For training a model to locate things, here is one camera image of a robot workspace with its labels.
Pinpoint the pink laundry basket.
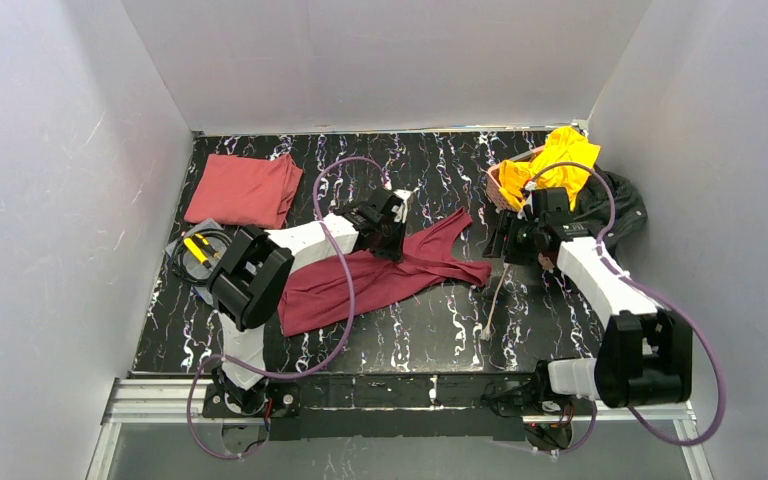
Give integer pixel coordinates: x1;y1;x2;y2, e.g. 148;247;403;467
485;146;544;212

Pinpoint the maroon garment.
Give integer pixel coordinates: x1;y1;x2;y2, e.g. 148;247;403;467
278;208;492;337

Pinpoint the coral pink t-shirt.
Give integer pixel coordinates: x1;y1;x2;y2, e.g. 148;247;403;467
184;154;303;229

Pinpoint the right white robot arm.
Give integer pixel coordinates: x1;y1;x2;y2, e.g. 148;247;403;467
484;187;693;408

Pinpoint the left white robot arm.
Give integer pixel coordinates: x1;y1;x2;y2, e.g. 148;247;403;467
206;187;414;403

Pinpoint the black garment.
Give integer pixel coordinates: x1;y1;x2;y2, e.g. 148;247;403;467
569;168;648;256

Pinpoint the yellow garment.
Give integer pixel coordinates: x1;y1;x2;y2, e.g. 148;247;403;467
498;126;601;210

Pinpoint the yellow black screwdriver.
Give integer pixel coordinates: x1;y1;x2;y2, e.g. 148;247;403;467
183;235;212;269
192;233;220;258

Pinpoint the clear plastic case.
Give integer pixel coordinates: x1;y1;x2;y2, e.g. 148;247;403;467
166;219;231;306

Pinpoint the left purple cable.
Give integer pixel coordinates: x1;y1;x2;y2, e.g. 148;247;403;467
186;156;393;463

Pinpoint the coiled black cable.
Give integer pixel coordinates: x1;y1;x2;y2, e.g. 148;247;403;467
171;229;234;287

